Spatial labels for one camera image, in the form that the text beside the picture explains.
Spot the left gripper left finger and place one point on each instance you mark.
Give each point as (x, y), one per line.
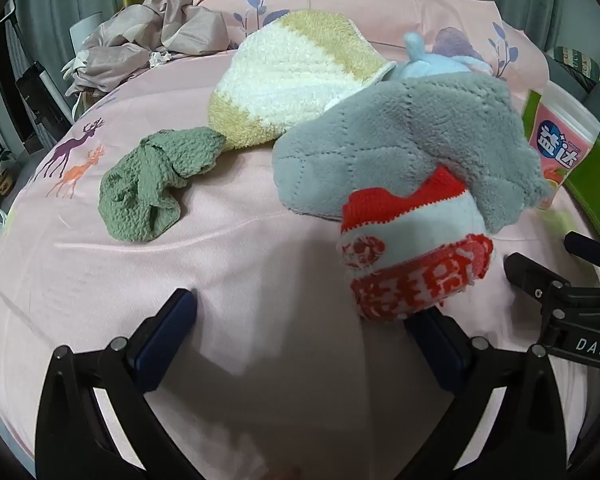
(72, 440)

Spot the pink gum canister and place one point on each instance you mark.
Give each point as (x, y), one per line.
(563, 134)

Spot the pink printed bed sheet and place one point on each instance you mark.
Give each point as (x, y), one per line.
(279, 370)

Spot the red and white sock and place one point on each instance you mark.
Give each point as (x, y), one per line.
(409, 253)

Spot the crumpled beige fabric pile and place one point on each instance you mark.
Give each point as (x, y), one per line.
(129, 41)

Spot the light blue plush toy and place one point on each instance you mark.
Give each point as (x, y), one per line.
(423, 64)

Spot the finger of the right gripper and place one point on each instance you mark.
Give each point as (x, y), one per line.
(583, 247)
(538, 282)

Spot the green knitted scrunchie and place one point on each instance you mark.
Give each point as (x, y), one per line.
(136, 202)

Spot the grey fleece cloth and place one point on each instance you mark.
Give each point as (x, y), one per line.
(394, 134)

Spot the black floor appliance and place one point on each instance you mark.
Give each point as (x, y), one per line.
(37, 109)

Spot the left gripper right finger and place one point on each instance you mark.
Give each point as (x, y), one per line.
(528, 436)

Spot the green cardboard box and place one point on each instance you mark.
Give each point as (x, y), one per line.
(584, 181)

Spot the striped pillow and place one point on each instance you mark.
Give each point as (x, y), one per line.
(579, 66)

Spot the cream and yellow fuzzy cloth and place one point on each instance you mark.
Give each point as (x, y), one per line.
(289, 72)

